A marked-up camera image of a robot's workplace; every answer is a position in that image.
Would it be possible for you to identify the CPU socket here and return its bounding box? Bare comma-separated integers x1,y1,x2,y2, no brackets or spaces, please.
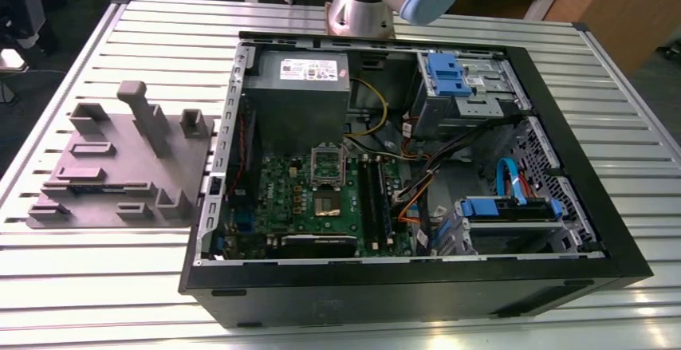
311,188,344,218

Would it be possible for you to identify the metal socket cover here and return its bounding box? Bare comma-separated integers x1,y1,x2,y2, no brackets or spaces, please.
310,143,348,190

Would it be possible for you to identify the black RAM slot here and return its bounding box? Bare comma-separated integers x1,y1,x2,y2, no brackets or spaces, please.
370,155,392,247
354,155,379,247
362,155,384,247

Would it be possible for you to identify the grey power supply unit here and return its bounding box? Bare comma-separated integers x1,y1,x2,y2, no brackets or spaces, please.
242,49,352,155

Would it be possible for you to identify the green motherboard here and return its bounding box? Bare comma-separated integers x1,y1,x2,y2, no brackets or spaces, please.
218,142,422,259

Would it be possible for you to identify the black graphics card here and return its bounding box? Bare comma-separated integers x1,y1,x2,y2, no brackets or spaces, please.
264,232,359,259

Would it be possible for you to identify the metal drive cage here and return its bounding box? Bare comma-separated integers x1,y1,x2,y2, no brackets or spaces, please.
411,49,533,140

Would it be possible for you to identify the hard disk in blue carrier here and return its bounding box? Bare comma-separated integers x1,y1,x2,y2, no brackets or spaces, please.
459,195,563,222

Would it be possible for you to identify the black PC case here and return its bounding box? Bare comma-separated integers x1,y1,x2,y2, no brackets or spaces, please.
178,30,654,329

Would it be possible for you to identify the metal disk bay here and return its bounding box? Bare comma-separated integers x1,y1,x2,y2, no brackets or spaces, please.
441,196,593,258

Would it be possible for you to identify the grey parts rack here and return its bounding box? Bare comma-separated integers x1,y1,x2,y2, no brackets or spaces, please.
24,80,223,230

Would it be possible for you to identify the wooden cabinet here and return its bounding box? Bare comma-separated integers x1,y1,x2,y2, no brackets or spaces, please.
547,0,681,75

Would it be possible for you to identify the yellow wire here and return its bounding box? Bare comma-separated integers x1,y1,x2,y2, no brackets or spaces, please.
343,77,390,140

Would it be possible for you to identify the orange wire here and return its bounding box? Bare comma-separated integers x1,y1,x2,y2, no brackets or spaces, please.
395,200,427,224

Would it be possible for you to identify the black wire bundle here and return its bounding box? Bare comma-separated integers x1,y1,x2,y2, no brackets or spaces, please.
414,112,533,179

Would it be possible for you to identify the blue plastic drive bracket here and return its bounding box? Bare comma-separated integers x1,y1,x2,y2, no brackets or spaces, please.
427,52,475,98

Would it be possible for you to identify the blue data wire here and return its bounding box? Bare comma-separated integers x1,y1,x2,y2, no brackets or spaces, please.
494,157,534,207

